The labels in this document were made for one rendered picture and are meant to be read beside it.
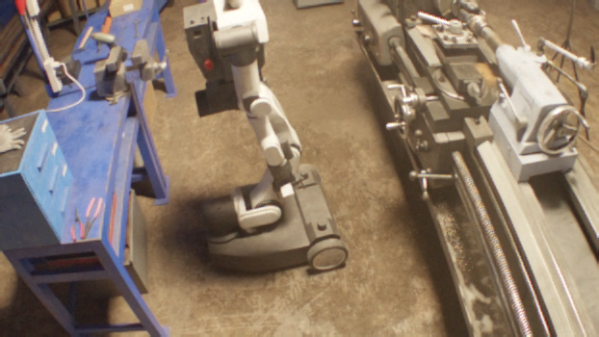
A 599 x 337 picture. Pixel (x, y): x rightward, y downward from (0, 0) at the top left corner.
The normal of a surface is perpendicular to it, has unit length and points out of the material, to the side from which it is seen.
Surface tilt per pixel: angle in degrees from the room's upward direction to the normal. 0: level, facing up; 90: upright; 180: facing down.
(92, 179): 0
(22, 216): 90
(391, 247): 0
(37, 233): 90
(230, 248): 0
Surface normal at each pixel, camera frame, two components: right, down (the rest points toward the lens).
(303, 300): -0.09, -0.70
